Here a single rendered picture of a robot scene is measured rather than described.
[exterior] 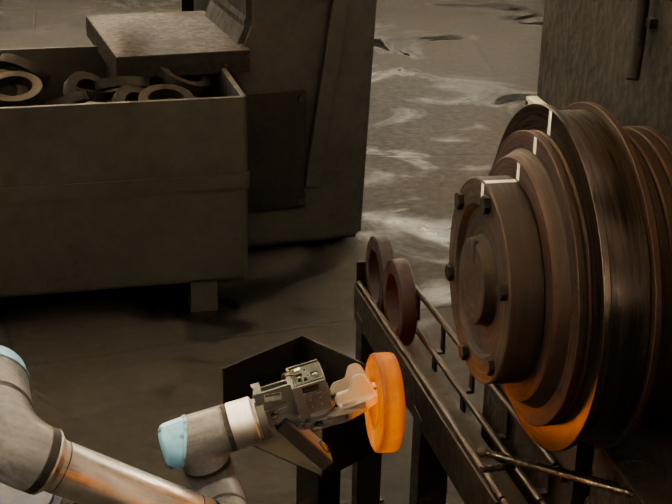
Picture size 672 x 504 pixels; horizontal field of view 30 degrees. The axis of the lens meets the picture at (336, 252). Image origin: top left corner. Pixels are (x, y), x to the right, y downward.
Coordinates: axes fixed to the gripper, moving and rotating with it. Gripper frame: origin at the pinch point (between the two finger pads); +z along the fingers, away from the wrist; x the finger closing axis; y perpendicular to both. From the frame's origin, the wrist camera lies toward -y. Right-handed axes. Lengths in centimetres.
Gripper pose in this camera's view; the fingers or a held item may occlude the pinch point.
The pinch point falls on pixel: (384, 391)
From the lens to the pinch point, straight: 197.7
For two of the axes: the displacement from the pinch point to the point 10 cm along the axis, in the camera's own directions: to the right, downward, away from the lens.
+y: -2.4, -8.8, -4.0
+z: 9.5, -2.9, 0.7
